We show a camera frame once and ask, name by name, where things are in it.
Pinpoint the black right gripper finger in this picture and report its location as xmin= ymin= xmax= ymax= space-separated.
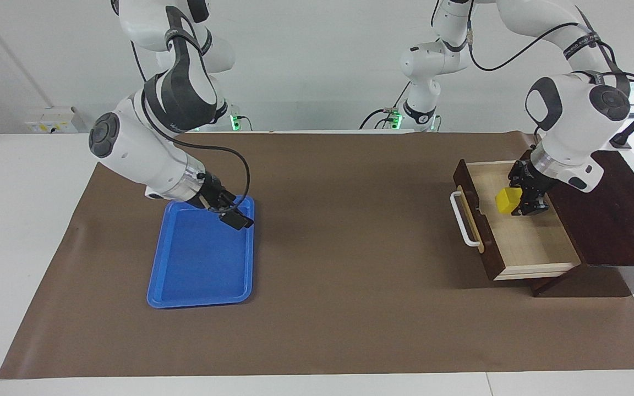
xmin=219 ymin=208 xmax=255 ymax=230

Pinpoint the yellow cube block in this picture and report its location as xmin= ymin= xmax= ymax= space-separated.
xmin=495 ymin=187 xmax=523 ymax=216

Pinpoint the wooden drawer with dark front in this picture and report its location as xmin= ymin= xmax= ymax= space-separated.
xmin=450 ymin=158 xmax=582 ymax=282

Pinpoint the white drawer handle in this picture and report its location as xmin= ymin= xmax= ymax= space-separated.
xmin=450 ymin=191 xmax=482 ymax=248

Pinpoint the dark wooden drawer cabinet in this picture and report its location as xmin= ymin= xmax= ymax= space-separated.
xmin=521 ymin=148 xmax=634 ymax=298

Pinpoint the blue plastic tray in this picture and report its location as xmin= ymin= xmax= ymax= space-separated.
xmin=146 ymin=195 xmax=255 ymax=309

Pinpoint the brown paper table mat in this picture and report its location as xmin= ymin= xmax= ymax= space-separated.
xmin=0 ymin=132 xmax=634 ymax=380

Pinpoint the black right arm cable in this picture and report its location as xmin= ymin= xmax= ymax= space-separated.
xmin=130 ymin=41 xmax=252 ymax=215

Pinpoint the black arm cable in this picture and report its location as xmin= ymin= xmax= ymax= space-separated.
xmin=467 ymin=21 xmax=634 ymax=83
xmin=130 ymin=41 xmax=252 ymax=215

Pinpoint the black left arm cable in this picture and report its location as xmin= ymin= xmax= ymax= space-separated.
xmin=467 ymin=21 xmax=634 ymax=83

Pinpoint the black left base cable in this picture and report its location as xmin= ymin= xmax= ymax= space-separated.
xmin=359 ymin=82 xmax=412 ymax=131

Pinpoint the white wall power box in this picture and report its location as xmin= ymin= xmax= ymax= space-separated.
xmin=24 ymin=106 xmax=86 ymax=134

